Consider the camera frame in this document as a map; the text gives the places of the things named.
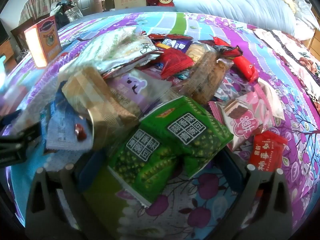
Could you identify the dark striped snack packet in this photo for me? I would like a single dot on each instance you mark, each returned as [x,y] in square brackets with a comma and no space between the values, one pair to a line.
[170,37]

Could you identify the plain red snack packet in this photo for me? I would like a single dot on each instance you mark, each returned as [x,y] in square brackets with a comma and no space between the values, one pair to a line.
[246,67]

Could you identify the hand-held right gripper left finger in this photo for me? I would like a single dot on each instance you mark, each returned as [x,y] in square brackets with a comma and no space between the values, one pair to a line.
[92,165]

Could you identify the white pillow snack packet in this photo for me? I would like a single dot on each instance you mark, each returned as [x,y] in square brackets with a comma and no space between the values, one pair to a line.
[271,97]

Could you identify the clear brown cookie packet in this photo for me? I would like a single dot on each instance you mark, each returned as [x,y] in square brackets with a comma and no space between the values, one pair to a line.
[207,77]

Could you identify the pink cake snack packet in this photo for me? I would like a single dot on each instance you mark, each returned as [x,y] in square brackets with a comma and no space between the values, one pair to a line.
[247,122]

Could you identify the red packet white characters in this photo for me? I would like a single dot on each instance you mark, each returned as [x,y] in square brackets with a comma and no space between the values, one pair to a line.
[266,152]

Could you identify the purple bear snack packet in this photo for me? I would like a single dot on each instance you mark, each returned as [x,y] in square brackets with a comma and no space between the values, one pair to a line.
[140,87]

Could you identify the blue white snack packet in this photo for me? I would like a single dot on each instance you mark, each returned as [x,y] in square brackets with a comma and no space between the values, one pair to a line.
[62,127]

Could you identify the light blue quilt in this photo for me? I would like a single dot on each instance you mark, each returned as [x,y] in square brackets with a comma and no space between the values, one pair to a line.
[240,5]

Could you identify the dark wooden furniture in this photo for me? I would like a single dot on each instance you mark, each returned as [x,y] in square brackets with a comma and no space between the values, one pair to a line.
[20,35]

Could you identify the purple floral bedsheet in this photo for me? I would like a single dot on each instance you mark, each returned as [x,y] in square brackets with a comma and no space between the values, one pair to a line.
[195,205]

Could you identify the white floral blanket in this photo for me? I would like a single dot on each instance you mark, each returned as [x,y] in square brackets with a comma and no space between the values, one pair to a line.
[295,52]

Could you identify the large white green snack bag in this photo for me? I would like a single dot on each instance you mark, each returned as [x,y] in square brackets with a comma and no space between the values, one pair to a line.
[117,47]

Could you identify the arched striped floral cloth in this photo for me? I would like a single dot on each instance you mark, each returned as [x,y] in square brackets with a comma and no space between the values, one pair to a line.
[37,2]

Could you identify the gold wafer packet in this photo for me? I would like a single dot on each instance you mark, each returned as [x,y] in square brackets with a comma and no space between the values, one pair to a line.
[100,97]

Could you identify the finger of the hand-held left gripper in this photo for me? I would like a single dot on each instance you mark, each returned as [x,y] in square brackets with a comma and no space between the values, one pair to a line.
[17,145]
[10,120]

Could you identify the orange cardboard box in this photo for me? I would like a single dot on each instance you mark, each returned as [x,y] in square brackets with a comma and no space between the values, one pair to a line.
[42,42]

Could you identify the red triangular snack packet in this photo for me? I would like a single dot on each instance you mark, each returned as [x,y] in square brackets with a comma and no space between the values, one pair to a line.
[175,62]

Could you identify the clear round biscuit packet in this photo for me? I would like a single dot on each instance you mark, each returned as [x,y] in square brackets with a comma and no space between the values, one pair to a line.
[198,51]

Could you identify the pile of bags and clothes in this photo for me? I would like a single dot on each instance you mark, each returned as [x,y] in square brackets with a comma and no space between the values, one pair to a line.
[66,11]

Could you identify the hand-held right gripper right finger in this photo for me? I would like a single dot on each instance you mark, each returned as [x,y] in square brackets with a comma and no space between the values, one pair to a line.
[237,177]

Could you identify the red twisted candy wrapper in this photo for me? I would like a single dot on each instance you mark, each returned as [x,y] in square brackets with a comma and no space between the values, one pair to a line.
[226,48]

